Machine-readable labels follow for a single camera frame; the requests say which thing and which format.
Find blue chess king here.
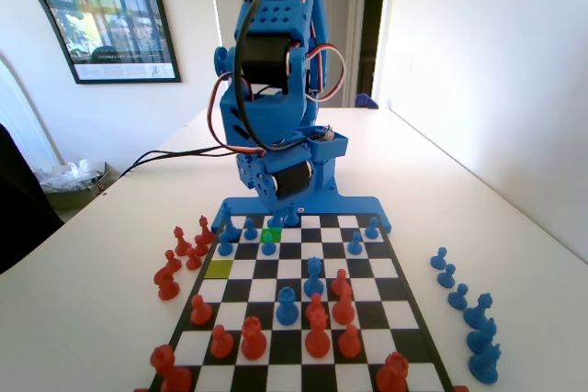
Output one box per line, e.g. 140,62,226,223
220,202,240,242

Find red chess bishop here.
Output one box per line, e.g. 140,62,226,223
197,215,216,246
173,226,192,257

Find blue chess queen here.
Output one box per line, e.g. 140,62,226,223
302,257,326,297

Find red chess rook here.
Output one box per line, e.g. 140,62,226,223
150,345,193,392
376,353,411,392

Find blue chess knight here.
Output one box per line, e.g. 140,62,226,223
468,341,503,386
466,318,500,356

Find black white chessboard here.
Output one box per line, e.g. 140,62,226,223
145,212,456,392

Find small blue object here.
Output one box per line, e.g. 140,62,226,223
354,92,381,111

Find clear plastic bag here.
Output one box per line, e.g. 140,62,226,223
34,159,106,192

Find black framed poster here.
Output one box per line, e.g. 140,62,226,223
0,0,182,85

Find black chair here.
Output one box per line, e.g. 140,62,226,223
0,124,64,275

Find blue gripper camera box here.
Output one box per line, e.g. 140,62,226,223
305,129,349,164

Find blue arm base plate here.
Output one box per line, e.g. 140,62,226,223
211,193,395,235

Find thin black table cable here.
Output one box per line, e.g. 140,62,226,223
119,144,240,177
119,148,240,178

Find thick black camera cable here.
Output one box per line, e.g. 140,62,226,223
232,0,322,151

